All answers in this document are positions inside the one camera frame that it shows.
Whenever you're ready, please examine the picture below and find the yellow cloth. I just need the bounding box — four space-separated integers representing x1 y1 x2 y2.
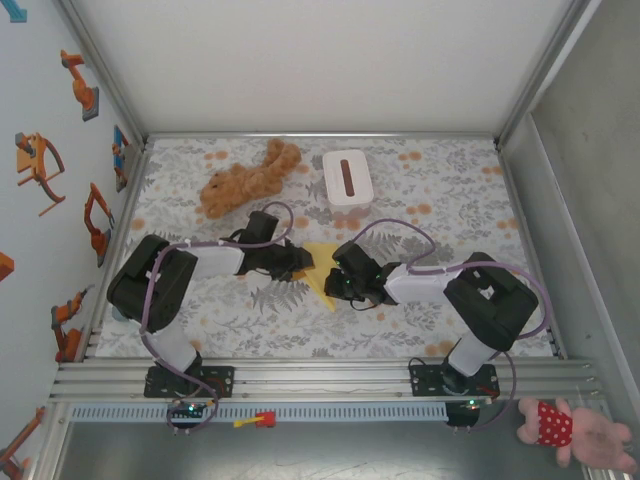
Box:
292 241 346 314

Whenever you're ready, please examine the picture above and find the brown teddy bear plush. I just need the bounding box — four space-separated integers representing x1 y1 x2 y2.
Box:
199 138 303 219

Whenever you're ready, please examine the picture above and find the floral patterned tablecloth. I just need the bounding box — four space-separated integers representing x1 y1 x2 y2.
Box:
94 137 557 359

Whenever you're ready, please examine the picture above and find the white tissue box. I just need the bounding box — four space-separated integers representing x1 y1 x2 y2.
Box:
322 148 374 211

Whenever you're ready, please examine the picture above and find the red yellow connector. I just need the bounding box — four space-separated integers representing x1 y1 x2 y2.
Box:
233 411 277 430

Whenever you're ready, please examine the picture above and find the pink plush red dotted dress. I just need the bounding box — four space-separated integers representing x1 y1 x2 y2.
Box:
516 397 634 470

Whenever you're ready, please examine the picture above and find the aluminium mounting rail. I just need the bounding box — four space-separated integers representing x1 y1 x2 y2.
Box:
49 357 604 404

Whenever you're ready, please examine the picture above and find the aluminium frame crossbar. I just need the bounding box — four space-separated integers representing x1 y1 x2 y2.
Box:
143 130 501 142

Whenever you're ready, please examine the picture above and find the white slotted cable duct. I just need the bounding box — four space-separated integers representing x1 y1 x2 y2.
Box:
69 403 449 423

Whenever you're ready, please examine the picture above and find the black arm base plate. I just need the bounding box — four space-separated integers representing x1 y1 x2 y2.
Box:
144 365 236 399
408 364 500 400

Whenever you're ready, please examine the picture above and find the aluminium side rail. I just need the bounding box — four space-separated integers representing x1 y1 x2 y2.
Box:
492 139 570 359
79 139 151 361

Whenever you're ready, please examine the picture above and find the blue orange wall sticker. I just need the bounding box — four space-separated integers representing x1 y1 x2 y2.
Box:
112 124 132 194

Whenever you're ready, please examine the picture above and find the aluminium frame post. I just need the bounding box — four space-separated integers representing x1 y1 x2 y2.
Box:
493 0 604 151
54 0 151 151

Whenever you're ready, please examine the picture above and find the orange claw wall sticker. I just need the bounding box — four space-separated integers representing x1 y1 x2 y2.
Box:
14 132 67 218

